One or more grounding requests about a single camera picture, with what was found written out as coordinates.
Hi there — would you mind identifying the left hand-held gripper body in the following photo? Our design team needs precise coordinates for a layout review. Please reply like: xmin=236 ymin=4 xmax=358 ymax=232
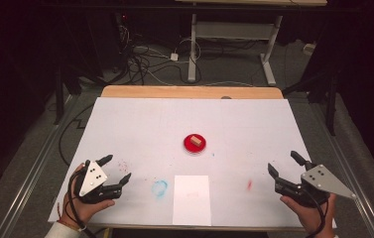
xmin=74 ymin=160 xmax=123 ymax=204

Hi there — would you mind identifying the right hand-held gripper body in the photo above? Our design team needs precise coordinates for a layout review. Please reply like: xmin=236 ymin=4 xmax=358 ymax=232
xmin=274 ymin=162 xmax=357 ymax=208

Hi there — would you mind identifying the round red ink pad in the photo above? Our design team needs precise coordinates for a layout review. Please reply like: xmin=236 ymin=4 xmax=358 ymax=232
xmin=183 ymin=133 xmax=207 ymax=157

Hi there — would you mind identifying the person's left hand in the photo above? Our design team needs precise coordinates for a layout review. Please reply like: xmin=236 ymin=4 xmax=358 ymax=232
xmin=62 ymin=163 xmax=116 ymax=229

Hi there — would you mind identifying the person's right hand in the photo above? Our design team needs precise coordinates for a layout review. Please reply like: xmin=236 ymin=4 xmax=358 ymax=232
xmin=279 ymin=192 xmax=337 ymax=237

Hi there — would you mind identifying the large white board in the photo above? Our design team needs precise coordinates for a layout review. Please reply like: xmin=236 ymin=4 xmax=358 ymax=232
xmin=48 ymin=96 xmax=337 ymax=230

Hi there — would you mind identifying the black stand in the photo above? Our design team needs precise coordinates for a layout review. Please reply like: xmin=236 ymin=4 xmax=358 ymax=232
xmin=282 ymin=63 xmax=340 ymax=137
xmin=53 ymin=63 xmax=83 ymax=126

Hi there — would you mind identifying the white paper sheet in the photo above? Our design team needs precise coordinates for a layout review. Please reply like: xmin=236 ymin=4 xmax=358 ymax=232
xmin=172 ymin=175 xmax=212 ymax=227

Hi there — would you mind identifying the wooden table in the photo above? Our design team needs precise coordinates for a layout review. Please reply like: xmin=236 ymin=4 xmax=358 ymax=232
xmin=99 ymin=84 xmax=307 ymax=232

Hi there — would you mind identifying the white power strip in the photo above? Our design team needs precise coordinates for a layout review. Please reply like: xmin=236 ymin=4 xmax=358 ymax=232
xmin=303 ymin=43 xmax=317 ymax=56

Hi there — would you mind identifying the metal floor rail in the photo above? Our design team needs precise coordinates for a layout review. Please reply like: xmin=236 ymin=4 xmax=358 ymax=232
xmin=309 ymin=98 xmax=374 ymax=238
xmin=0 ymin=94 xmax=80 ymax=238

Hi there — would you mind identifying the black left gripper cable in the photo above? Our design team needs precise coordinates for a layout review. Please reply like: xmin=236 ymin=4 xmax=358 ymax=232
xmin=66 ymin=165 xmax=97 ymax=238

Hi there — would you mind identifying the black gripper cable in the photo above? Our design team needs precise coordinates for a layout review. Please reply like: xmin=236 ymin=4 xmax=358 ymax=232
xmin=66 ymin=165 xmax=97 ymax=238
xmin=303 ymin=187 xmax=328 ymax=238

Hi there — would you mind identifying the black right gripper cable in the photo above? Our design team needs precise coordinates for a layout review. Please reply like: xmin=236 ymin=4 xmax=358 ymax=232
xmin=303 ymin=187 xmax=328 ymax=238

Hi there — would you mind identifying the black floor cable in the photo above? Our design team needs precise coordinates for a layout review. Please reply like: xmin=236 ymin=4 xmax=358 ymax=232
xmin=58 ymin=103 xmax=94 ymax=168

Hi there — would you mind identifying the red string bracelet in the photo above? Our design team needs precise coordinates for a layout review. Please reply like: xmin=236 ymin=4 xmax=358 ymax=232
xmin=57 ymin=201 xmax=88 ymax=232

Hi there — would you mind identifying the tangle of floor cables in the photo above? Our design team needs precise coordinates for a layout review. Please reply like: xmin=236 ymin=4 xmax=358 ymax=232
xmin=118 ymin=24 xmax=208 ymax=86

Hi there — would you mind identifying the white metal desk frame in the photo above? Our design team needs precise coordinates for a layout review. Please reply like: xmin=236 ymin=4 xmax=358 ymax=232
xmin=174 ymin=0 xmax=328 ymax=87

